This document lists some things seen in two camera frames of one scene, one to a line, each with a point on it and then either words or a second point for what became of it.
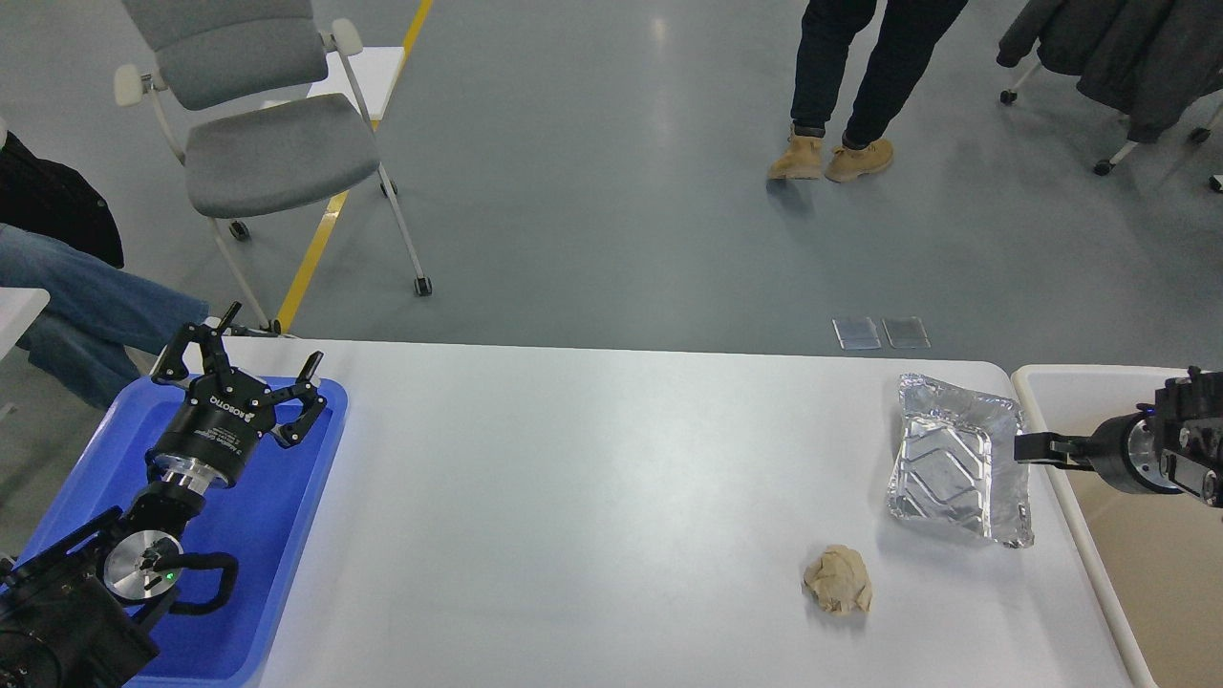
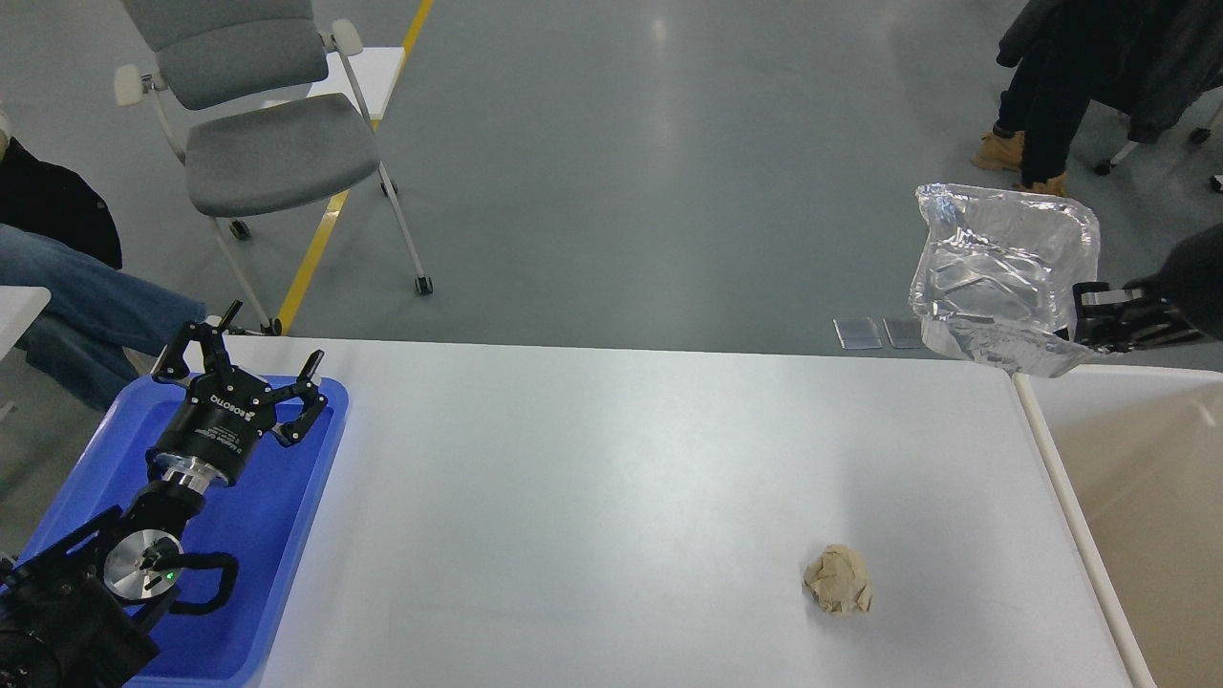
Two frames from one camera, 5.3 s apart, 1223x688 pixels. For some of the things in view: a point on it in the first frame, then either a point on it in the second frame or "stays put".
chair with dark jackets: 1146,60 stays put
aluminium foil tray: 955,464 -> 994,279
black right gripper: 1104,452 -> 1190,279
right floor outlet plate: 906,333 stays put
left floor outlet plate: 856,333 stays put
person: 911,31 -> 1054,45
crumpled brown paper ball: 839,579 stays put
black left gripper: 213,437 stays put
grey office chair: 264,112 stays put
